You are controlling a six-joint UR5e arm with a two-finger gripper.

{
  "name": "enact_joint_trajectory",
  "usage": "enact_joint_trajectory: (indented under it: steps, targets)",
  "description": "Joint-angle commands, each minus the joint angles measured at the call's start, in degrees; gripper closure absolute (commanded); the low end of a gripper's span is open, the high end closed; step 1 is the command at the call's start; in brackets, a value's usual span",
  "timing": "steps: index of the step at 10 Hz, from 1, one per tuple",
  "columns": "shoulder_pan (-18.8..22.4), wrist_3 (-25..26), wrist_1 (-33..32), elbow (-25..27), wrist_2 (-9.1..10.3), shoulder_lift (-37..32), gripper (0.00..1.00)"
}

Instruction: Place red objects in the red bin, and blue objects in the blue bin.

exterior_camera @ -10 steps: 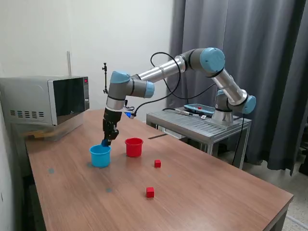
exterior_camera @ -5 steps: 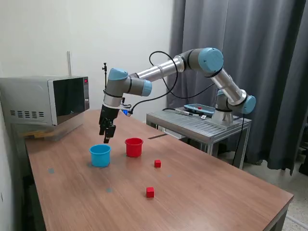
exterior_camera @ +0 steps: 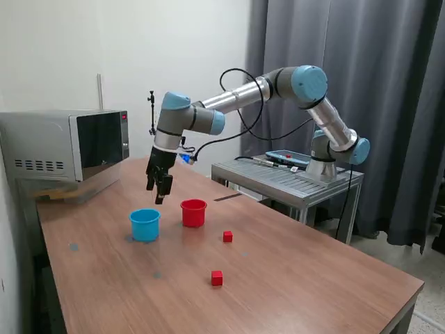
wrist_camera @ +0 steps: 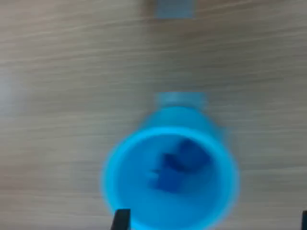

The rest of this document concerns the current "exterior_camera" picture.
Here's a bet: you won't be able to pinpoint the grey curtain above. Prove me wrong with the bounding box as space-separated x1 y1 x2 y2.
241 0 445 255

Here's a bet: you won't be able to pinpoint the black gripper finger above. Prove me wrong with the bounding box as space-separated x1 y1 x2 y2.
145 166 161 191
154 173 174 205

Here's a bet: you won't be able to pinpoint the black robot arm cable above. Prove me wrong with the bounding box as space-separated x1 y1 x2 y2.
193 67 316 161

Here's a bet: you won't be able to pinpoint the blue plastic cup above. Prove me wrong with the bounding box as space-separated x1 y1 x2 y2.
129 208 162 244

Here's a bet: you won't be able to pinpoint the black stand cable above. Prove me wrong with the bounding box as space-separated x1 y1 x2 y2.
333 160 353 241

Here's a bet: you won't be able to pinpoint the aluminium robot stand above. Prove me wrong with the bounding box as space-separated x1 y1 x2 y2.
211 152 365 244

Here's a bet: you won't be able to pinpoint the blue teach pendant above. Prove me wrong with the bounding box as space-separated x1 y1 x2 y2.
266 149 310 166

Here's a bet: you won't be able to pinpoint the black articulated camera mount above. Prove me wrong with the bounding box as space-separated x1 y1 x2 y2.
146 90 159 138

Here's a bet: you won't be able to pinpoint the silver plug with cable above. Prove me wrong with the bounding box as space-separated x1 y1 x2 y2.
233 154 291 170

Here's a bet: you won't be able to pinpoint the red plastic cup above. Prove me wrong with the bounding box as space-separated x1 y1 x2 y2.
179 198 209 229

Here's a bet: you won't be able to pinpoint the white floor cable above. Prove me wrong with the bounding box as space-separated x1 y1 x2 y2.
415 311 445 330

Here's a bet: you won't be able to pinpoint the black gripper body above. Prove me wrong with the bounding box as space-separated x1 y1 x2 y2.
145 148 178 177

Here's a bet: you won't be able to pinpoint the grey table frame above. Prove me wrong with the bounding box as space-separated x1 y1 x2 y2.
382 283 426 334

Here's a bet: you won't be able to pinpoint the blue-lit wrist camera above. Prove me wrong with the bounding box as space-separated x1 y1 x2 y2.
177 149 197 165

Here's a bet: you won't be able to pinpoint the silver microwave oven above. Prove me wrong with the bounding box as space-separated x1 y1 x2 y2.
0 109 130 184

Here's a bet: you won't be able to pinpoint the wooden boards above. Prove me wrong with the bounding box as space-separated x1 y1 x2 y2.
33 187 76 202

